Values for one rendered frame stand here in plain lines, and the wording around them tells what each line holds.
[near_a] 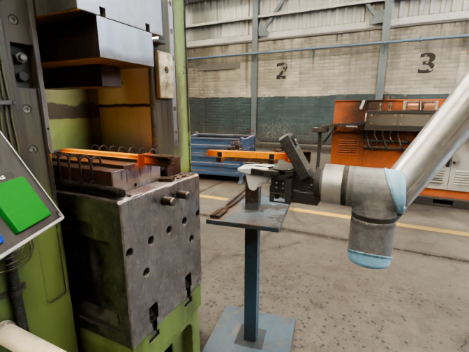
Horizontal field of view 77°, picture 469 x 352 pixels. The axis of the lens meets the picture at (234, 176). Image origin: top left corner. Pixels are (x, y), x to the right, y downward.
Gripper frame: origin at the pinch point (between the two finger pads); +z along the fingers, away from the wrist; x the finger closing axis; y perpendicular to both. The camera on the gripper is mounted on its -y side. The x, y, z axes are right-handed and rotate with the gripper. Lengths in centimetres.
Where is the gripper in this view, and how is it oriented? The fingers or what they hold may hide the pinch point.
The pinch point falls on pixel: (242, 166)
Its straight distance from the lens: 76.4
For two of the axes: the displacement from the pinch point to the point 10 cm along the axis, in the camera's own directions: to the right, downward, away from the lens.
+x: 4.3, -2.0, 8.8
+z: -9.0, -1.0, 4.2
